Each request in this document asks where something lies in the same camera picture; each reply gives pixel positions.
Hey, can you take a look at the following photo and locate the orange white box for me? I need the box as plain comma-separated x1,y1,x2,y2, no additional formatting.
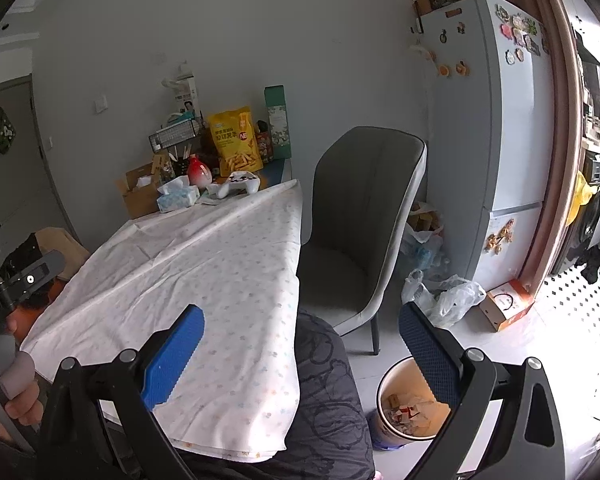
479,279,536,334

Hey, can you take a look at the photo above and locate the red white wrapper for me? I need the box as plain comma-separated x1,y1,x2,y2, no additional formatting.
387,395,422,427

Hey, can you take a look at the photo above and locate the blue tissue box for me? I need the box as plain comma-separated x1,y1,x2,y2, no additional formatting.
156,175,201,213

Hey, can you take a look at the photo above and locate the clear plastic bag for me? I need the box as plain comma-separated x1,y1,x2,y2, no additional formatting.
401,269,487,329

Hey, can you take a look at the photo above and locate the black garment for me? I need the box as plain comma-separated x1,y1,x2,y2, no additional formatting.
574,247,600,284

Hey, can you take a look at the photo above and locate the bag of bottles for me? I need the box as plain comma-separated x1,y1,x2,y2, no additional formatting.
399,202,452,282

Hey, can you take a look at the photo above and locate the person's left hand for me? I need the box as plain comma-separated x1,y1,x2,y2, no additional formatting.
0,359,46,442

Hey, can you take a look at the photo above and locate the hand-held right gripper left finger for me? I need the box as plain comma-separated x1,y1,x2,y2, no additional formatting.
37,304,207,480

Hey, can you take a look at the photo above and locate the dark washing machine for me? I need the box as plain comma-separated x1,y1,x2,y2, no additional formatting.
574,152,600,262

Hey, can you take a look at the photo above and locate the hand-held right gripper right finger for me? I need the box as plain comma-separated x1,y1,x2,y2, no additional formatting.
398,301,566,480

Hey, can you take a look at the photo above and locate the red bottle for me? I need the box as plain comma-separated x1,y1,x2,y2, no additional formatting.
186,155,212,186

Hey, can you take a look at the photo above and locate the open cardboard box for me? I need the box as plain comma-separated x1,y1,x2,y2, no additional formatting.
116,164,164,220

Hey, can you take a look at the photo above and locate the tall green box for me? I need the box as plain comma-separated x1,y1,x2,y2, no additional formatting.
263,84,292,161

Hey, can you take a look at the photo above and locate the grey chair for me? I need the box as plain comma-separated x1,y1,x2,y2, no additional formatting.
295,126,428,356

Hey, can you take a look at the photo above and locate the black pen holder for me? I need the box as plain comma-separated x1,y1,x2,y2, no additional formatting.
172,145,194,177

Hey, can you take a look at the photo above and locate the green door decoration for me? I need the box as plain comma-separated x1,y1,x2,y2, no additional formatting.
0,106,17,156

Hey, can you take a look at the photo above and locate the white paper carton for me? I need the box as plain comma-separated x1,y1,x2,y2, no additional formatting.
172,73,201,117

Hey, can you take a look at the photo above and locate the white game controller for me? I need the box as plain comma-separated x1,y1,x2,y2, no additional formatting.
207,171,261,199

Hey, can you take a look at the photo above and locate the white dotted tablecloth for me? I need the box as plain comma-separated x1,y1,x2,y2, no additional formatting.
19,179,304,464

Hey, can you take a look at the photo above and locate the black cloth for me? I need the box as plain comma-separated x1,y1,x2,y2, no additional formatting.
0,232,44,281

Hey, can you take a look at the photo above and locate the white paper trash bucket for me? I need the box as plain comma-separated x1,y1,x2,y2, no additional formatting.
376,354,454,452

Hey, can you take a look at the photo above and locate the black wire basket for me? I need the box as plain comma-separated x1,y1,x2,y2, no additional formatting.
148,117,204,152

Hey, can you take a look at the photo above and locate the yellow snack bag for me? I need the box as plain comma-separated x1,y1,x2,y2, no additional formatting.
208,105,264,177

